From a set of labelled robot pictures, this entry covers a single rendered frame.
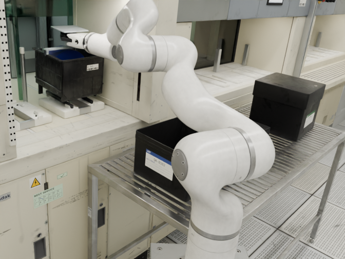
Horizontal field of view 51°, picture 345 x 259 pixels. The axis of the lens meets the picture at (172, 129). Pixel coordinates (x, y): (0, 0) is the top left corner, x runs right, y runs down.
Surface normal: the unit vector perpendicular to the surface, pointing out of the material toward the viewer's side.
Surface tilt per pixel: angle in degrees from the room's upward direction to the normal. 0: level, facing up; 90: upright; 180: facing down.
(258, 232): 0
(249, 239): 0
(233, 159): 67
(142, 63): 105
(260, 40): 90
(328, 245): 0
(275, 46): 90
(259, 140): 37
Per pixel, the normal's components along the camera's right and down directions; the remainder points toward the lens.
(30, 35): 0.75, 0.33
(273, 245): 0.09, -0.91
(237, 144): 0.36, -0.48
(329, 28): -0.66, 0.25
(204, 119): -0.15, 0.52
